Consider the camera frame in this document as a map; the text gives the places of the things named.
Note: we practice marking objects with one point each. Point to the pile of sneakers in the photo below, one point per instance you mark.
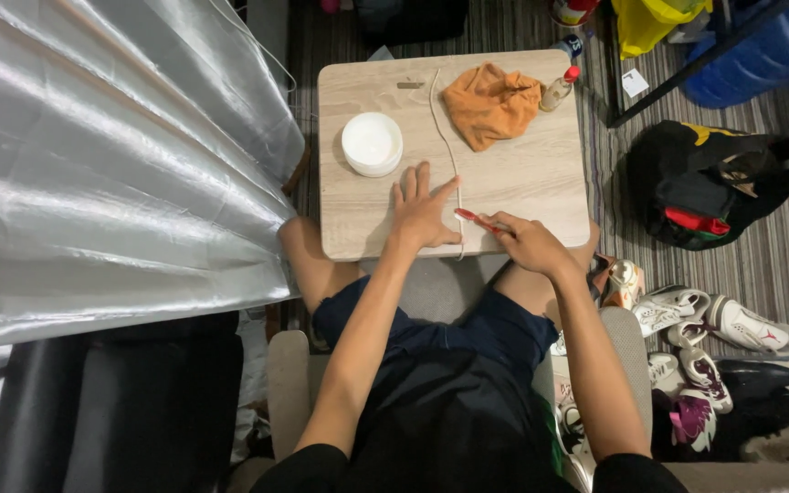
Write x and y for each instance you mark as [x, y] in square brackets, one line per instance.
[682, 315]

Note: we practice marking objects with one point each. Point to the beige armchair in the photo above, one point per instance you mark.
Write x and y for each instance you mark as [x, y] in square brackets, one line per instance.
[288, 390]

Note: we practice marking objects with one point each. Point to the striped rug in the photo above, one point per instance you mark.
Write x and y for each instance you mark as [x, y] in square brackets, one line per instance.
[723, 287]

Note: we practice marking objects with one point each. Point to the small clear bottle red cap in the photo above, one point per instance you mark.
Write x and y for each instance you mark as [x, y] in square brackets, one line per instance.
[556, 92]

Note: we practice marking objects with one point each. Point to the person's right fingers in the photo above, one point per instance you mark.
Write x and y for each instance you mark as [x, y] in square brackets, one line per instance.
[504, 222]

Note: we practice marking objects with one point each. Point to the black metal rack frame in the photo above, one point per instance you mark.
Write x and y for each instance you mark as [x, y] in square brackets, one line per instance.
[696, 65]

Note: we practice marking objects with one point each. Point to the person's right hand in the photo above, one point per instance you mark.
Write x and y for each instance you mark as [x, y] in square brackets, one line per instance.
[531, 246]

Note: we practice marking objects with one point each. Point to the light wooden lap table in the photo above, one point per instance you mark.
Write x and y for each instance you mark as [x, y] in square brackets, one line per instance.
[524, 178]

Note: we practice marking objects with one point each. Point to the white shoelace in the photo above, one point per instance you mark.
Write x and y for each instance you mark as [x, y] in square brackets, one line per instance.
[444, 130]

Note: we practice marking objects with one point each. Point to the orange cloth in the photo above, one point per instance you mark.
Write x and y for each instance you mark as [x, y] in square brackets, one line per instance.
[490, 106]

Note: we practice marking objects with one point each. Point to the person's left hand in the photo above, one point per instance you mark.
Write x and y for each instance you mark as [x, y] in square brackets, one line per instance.
[422, 219]

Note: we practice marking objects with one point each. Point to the red toothbrush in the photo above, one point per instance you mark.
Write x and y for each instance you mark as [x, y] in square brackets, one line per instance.
[468, 217]

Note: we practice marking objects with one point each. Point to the white paper tag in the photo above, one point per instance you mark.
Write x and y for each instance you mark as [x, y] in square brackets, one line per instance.
[635, 83]

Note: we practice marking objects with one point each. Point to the yellow plastic bag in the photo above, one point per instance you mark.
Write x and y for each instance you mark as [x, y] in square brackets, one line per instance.
[641, 27]

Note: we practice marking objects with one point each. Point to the silver satin curtain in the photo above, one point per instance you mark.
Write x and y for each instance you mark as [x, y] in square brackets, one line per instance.
[107, 171]

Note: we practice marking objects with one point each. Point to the red and white can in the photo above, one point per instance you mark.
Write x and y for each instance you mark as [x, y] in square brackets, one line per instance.
[571, 10]

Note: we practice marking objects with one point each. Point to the black leather seat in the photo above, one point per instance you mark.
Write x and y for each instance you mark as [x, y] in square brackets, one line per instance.
[114, 411]

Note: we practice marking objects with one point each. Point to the black backpack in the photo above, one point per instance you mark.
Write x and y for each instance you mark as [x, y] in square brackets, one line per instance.
[703, 185]

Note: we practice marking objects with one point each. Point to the bottle with blue label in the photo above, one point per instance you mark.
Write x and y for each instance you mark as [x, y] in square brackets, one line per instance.
[570, 46]

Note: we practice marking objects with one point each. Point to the blue water jug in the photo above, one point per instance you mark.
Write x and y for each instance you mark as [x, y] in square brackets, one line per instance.
[764, 58]

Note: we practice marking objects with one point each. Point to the white round bowl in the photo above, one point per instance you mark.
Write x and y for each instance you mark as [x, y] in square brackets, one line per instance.
[372, 144]

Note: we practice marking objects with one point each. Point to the black shiny bag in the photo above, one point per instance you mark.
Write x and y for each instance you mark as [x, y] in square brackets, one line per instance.
[764, 404]

